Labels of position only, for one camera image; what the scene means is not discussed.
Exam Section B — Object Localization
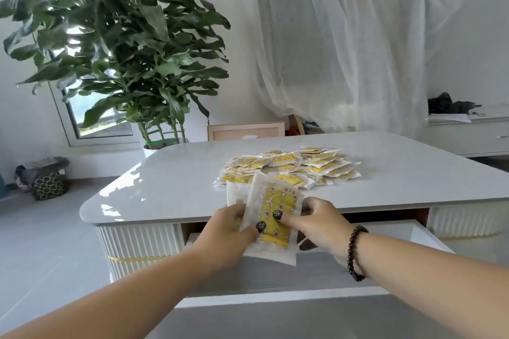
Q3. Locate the dark bead bracelet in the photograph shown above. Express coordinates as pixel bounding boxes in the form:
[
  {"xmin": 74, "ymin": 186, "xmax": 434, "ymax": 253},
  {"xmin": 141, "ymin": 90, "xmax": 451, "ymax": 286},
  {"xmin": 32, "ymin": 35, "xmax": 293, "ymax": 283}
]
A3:
[{"xmin": 346, "ymin": 225, "xmax": 370, "ymax": 283}]

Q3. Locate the brown cardboard box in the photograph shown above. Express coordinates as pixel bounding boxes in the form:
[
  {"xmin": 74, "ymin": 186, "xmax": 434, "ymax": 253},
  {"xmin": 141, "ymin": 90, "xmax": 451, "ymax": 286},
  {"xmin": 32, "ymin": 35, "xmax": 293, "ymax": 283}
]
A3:
[{"xmin": 288, "ymin": 114, "xmax": 306, "ymax": 136}]

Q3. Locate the person's right forearm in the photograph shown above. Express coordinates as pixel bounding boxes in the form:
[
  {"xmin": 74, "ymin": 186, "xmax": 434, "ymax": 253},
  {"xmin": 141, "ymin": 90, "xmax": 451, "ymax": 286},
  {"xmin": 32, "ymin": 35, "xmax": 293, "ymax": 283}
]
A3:
[{"xmin": 356, "ymin": 231, "xmax": 509, "ymax": 339}]

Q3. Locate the white side cabinet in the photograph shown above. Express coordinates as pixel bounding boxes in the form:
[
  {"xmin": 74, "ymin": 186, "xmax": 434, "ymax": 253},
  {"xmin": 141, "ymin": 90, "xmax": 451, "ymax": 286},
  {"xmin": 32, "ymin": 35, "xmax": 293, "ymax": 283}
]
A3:
[{"xmin": 417, "ymin": 102, "xmax": 509, "ymax": 159}]

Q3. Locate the white sheer dust cover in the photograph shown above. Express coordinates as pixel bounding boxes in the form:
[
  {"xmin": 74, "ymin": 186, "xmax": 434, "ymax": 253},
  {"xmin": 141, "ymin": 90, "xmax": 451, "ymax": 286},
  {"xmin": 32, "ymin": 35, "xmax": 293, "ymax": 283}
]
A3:
[{"xmin": 242, "ymin": 0, "xmax": 464, "ymax": 137}]

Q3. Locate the pile of yellow packets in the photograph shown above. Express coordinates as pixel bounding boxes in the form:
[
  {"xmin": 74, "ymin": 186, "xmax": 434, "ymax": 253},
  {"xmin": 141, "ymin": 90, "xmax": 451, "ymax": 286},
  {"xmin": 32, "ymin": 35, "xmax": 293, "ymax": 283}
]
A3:
[{"xmin": 214, "ymin": 147, "xmax": 363, "ymax": 189}]

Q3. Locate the black plastic bag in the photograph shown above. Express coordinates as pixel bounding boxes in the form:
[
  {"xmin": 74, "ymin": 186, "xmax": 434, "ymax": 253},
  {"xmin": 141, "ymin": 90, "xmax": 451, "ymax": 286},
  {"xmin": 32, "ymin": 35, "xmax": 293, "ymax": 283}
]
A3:
[{"xmin": 427, "ymin": 92, "xmax": 482, "ymax": 115}]

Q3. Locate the small white framed window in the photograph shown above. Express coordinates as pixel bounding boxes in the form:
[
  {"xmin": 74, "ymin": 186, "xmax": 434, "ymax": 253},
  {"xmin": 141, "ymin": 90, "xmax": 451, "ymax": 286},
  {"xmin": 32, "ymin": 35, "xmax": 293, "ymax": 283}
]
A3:
[{"xmin": 49, "ymin": 72, "xmax": 142, "ymax": 148}]

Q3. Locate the person's left hand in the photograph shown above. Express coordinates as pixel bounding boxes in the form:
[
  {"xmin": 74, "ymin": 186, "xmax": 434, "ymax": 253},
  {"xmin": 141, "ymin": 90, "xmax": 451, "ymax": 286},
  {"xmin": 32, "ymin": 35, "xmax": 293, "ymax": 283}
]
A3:
[{"xmin": 190, "ymin": 202, "xmax": 267, "ymax": 273}]

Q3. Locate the person's left forearm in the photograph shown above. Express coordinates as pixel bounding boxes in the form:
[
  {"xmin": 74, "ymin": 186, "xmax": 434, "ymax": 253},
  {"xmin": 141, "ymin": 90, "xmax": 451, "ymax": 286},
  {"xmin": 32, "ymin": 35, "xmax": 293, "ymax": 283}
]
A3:
[{"xmin": 0, "ymin": 249, "xmax": 239, "ymax": 339}]

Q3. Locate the white drawer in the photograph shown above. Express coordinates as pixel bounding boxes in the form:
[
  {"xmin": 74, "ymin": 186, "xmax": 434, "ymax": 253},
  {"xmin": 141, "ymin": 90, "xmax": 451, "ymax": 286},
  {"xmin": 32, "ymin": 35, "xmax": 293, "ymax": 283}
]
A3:
[{"xmin": 145, "ymin": 219, "xmax": 462, "ymax": 339}]

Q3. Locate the yellow tape strip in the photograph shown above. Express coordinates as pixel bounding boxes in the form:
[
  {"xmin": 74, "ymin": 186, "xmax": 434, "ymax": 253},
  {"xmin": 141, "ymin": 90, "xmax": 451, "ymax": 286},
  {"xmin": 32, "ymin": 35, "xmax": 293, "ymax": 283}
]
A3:
[
  {"xmin": 106, "ymin": 255, "xmax": 172, "ymax": 263},
  {"xmin": 439, "ymin": 233, "xmax": 498, "ymax": 241}
]

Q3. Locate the white plant pot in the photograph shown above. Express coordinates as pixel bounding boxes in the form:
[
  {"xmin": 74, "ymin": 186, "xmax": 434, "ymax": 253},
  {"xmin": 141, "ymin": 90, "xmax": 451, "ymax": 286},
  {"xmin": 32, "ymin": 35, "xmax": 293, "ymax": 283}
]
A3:
[{"xmin": 143, "ymin": 140, "xmax": 188, "ymax": 159}]

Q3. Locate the large green leafy plant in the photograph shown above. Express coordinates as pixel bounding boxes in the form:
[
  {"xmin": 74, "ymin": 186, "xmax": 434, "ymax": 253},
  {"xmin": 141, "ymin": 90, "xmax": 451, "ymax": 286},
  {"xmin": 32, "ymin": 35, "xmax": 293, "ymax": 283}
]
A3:
[{"xmin": 0, "ymin": 0, "xmax": 231, "ymax": 149}]

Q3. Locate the person's right hand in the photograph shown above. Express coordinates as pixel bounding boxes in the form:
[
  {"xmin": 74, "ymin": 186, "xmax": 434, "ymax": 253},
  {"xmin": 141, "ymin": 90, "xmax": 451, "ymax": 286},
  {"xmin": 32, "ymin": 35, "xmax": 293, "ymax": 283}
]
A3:
[{"xmin": 273, "ymin": 197, "xmax": 357, "ymax": 268}]

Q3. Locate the wooden picture frame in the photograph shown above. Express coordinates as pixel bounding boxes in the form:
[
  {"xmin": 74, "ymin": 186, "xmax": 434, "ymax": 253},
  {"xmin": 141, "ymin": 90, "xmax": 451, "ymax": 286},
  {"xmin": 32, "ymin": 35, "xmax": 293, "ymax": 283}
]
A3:
[{"xmin": 206, "ymin": 121, "xmax": 286, "ymax": 142}]

